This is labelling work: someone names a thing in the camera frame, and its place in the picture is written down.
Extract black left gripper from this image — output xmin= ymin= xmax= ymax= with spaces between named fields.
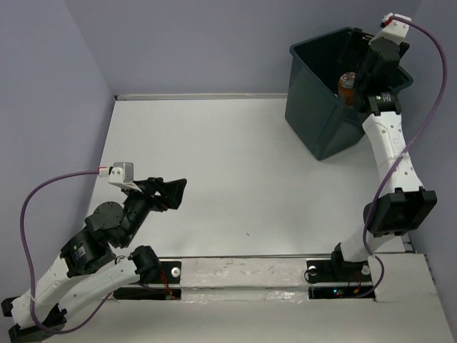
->
xmin=121 ymin=177 xmax=190 ymax=247

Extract orange label bottle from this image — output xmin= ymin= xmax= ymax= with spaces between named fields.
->
xmin=338 ymin=71 xmax=356 ymax=106

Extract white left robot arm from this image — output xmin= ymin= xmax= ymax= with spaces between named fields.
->
xmin=1 ymin=177 xmax=187 ymax=342

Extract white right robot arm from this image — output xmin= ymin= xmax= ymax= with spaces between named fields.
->
xmin=328 ymin=29 xmax=437 ymax=280

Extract dark green plastic bin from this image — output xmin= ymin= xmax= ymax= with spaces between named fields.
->
xmin=284 ymin=26 xmax=414 ymax=162

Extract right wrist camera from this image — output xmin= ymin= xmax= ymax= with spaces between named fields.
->
xmin=368 ymin=13 xmax=411 ymax=45

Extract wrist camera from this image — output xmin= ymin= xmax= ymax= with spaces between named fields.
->
xmin=98 ymin=161 xmax=140 ymax=191
xmin=368 ymin=13 xmax=411 ymax=45

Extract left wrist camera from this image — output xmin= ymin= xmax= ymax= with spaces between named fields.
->
xmin=98 ymin=161 xmax=140 ymax=191

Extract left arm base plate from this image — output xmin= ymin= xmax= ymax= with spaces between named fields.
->
xmin=112 ymin=259 xmax=182 ymax=301

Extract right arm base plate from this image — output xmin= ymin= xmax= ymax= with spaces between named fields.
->
xmin=303 ymin=259 xmax=374 ymax=300

